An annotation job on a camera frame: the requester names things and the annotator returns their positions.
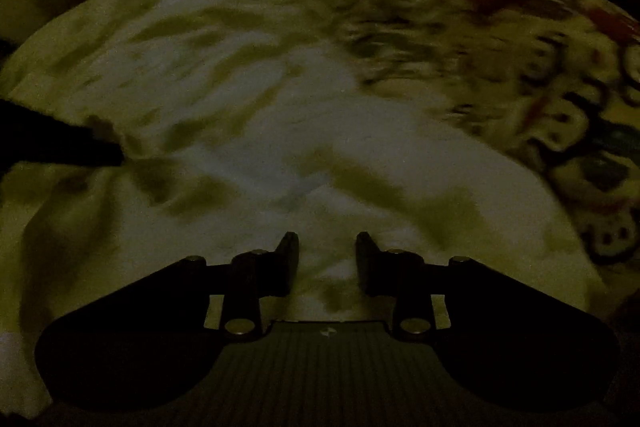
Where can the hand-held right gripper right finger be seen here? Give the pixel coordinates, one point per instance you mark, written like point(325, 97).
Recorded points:
point(367, 257)

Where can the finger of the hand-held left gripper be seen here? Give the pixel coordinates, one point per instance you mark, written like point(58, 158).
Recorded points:
point(65, 142)

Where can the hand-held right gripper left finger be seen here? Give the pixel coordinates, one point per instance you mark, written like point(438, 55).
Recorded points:
point(286, 257)

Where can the cartoon printed blanket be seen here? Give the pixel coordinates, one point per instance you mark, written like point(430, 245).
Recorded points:
point(565, 107)

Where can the pale printed small garment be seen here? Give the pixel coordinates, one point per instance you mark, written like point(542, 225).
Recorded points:
point(300, 117)

